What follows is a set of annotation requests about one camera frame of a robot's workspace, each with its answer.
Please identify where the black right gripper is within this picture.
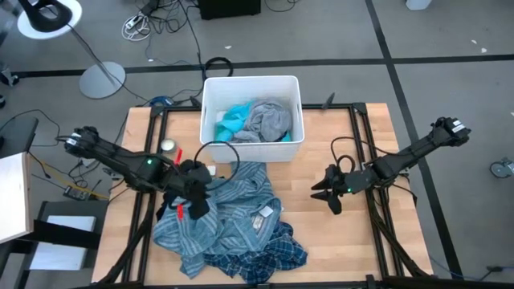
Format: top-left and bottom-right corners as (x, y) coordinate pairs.
(311, 163), (346, 216)

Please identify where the light blue striped shirt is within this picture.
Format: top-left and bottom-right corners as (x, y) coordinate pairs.
(152, 160), (283, 280)

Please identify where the teal garment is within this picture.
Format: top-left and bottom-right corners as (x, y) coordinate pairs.
(214, 100), (293, 144)

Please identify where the dark blue plaid shirt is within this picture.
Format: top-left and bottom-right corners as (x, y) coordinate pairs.
(202, 219), (309, 285)

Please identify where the grey garment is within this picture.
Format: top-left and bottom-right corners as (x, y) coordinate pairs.
(231, 97), (294, 144)

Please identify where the speckled white round bowl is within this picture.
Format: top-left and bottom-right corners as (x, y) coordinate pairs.
(160, 137), (178, 155)

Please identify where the white perforated plastic laundry basket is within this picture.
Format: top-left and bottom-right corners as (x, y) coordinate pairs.
(199, 75), (305, 164)

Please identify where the small circuit board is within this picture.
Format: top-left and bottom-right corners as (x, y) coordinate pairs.
(63, 185), (92, 202)

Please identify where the black side stand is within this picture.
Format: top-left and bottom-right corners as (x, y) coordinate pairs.
(23, 199), (110, 272)

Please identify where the grey caster wheel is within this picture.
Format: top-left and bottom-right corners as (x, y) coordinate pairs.
(488, 157), (514, 179)
(0, 66), (20, 88)

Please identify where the black box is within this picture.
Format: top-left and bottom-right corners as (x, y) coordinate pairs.
(197, 0), (263, 21)

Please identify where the light wooden board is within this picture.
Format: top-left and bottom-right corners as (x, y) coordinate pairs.
(0, 151), (34, 245)

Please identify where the black side case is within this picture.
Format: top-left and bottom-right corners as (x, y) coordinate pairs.
(0, 116), (40, 160)

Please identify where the white floor object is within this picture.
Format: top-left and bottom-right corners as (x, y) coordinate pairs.
(405, 0), (433, 11)

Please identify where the white round disc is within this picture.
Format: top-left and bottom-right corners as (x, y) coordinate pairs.
(16, 0), (84, 40)

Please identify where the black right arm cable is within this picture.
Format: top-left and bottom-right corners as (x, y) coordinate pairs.
(331, 136), (358, 173)

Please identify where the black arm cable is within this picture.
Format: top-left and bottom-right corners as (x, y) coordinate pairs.
(194, 140), (241, 192)
(331, 136), (358, 173)

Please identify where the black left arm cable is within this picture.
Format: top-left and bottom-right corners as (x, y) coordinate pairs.
(194, 140), (241, 192)

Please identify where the black aluminium rig frame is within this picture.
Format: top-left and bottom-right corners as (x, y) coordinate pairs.
(90, 102), (437, 289)

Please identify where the black coiled cable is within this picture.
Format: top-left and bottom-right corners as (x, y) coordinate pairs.
(203, 56), (235, 79)

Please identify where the white cable bundle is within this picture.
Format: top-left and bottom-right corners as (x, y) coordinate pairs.
(120, 13), (153, 43)

